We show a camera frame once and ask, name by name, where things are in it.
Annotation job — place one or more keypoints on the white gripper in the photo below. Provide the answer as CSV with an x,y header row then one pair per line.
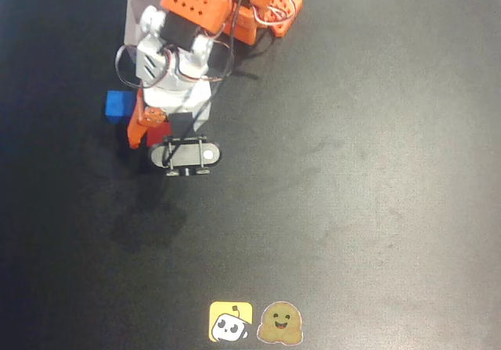
x,y
152,117

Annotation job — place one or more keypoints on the red cube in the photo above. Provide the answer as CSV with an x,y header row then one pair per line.
x,y
156,136

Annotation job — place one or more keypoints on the orange and white robot arm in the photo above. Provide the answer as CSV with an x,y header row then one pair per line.
x,y
195,1

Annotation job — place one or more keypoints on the blue cube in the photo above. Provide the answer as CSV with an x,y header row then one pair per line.
x,y
117,105

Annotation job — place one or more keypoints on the white cardboard box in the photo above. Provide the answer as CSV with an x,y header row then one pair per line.
x,y
133,17

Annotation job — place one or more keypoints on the yellow robot sticker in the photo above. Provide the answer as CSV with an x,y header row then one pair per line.
x,y
230,322

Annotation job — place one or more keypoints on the black table mat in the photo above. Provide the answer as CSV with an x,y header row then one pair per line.
x,y
352,209

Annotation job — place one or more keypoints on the hugging face emoji sticker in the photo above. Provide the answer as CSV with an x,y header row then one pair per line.
x,y
280,324

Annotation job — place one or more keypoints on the black gripper camera with mount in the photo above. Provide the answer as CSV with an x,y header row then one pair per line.
x,y
184,156

